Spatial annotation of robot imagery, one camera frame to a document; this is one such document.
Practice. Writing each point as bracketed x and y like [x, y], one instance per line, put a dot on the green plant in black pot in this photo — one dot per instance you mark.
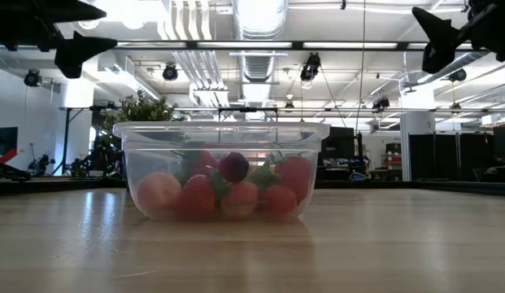
[146, 110]

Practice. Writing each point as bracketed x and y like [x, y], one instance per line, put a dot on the black background robot arm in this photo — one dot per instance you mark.
[76, 164]
[42, 160]

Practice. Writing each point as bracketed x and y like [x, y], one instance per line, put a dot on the black partition panels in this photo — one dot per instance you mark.
[439, 158]

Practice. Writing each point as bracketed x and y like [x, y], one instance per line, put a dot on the clear plastic tupperware container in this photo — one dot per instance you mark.
[132, 163]

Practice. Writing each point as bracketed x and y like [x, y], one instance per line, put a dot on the dark red toy cherry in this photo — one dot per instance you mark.
[233, 167]

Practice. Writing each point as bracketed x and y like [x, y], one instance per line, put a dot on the red and black equipment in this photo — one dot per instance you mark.
[8, 156]

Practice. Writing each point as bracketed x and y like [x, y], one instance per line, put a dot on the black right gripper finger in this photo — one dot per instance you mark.
[439, 45]

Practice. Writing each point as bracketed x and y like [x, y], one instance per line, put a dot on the black background rig frame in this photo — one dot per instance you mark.
[66, 138]
[248, 109]

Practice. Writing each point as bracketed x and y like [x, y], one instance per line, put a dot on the silver ceiling air duct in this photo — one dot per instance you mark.
[258, 61]

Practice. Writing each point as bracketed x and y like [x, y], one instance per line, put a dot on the dark wall screen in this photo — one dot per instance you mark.
[4, 140]

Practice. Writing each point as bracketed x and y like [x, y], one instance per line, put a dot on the black computer monitor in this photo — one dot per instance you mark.
[337, 142]

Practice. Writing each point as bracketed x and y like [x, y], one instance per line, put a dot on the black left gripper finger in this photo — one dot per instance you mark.
[73, 53]
[69, 10]

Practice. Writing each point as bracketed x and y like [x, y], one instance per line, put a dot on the black ceiling spotlight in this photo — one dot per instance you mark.
[311, 65]
[170, 72]
[457, 75]
[32, 78]

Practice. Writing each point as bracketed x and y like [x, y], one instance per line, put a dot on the black aluminium table frame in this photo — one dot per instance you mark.
[53, 186]

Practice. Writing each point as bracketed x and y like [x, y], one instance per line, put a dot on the black overhead crossbar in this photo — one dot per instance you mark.
[191, 45]

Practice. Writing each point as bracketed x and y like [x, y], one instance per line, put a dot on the white building column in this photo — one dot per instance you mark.
[416, 142]

